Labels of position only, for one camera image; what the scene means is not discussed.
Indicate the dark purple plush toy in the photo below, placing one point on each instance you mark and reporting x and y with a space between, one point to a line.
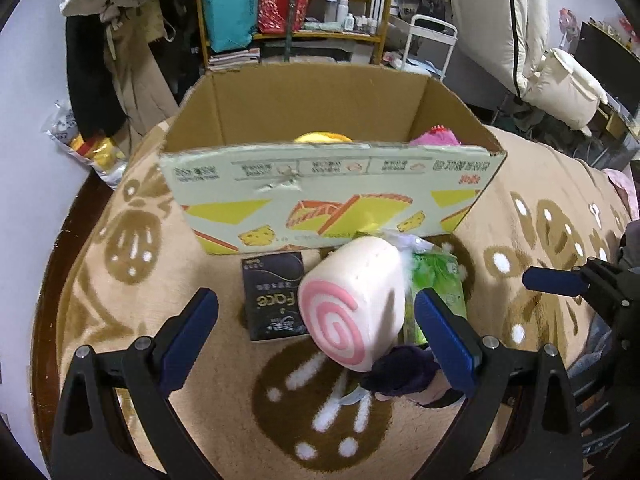
400 370

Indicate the yellow plush toy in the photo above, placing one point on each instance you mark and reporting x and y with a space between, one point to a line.
322 137

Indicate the beige coat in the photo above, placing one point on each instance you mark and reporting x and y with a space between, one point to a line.
145 80

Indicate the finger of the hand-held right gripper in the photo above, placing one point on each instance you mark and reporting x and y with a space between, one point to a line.
555 281

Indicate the teal bag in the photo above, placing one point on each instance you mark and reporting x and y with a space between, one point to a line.
227 10

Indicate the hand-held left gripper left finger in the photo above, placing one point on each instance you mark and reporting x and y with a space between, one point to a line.
192 332

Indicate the black monitor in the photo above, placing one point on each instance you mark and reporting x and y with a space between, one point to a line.
607 65

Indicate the black coat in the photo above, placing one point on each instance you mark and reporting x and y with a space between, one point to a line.
92 75

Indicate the green tissue pack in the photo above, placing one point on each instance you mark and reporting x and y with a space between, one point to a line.
442 272

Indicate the beige paw print blanket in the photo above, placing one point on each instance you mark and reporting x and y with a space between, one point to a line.
225 385

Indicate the printed cardboard box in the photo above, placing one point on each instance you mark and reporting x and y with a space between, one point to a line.
325 180

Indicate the cream down jacket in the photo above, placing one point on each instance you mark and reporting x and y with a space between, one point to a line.
500 20

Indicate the red patterned bag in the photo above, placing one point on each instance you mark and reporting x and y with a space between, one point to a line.
280 2

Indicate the yellow wooden shelf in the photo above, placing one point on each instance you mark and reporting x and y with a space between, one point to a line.
377 5

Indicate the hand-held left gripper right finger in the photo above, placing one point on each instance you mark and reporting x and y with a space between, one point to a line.
445 337

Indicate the pink cloth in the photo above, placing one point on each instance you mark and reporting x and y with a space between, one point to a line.
620 180

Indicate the pink spiral roll plush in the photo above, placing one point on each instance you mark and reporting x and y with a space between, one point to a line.
350 285

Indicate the stack of books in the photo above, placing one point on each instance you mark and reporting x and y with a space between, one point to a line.
232 57

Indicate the clear snack bag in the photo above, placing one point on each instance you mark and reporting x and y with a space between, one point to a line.
85 145

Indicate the white utility cart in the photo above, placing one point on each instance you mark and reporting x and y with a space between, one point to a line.
432 40

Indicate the pink plush toy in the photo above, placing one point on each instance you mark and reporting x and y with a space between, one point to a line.
435 137

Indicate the green pole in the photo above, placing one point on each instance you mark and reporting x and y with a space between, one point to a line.
291 10

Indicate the black tissue pack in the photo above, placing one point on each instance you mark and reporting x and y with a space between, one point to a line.
270 285

